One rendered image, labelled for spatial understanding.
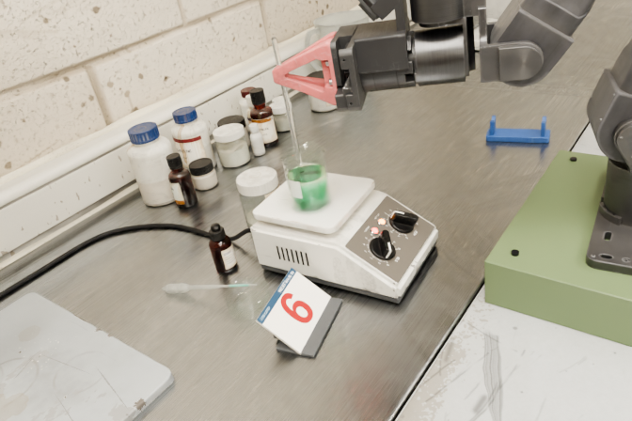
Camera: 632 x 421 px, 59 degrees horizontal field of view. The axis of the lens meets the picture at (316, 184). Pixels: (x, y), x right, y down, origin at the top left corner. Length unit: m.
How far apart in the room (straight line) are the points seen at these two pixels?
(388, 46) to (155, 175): 0.50
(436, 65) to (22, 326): 0.58
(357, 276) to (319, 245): 0.06
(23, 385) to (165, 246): 0.27
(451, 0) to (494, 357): 0.34
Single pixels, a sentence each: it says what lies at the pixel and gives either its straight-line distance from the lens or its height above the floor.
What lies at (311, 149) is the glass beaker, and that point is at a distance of 0.67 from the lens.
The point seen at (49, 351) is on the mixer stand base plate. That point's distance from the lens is 0.73.
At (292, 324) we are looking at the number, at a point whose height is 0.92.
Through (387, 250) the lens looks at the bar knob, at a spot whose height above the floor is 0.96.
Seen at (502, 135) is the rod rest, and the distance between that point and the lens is 0.99.
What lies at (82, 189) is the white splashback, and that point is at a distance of 0.99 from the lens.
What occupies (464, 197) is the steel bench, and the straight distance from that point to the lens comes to 0.83.
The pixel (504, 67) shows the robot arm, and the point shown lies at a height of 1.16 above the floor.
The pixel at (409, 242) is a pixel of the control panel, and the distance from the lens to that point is 0.68.
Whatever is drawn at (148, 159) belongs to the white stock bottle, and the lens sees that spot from 0.92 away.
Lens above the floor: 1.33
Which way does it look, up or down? 28 degrees down
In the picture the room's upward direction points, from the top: 10 degrees counter-clockwise
